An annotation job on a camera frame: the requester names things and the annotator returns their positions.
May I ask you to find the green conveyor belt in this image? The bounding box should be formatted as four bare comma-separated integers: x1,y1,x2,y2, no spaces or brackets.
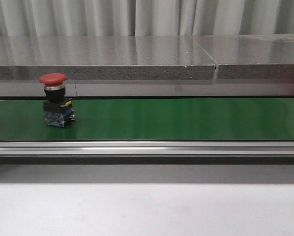
0,98,294,141

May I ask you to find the white base panel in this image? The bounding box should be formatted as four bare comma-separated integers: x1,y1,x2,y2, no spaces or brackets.
0,79,294,98

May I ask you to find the grey stone slab left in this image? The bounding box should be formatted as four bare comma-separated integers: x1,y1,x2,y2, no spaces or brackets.
0,36,215,81

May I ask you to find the grey stone slab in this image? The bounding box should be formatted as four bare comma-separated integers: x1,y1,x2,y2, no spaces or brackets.
192,34,294,83
0,36,215,81

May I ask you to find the grey stone slab right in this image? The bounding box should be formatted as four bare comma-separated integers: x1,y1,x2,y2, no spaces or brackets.
192,34,294,83

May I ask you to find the grey curtain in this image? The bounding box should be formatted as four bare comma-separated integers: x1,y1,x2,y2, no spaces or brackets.
0,0,294,36

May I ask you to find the aluminium conveyor frame rail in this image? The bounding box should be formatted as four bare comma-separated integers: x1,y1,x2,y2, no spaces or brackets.
0,141,294,155

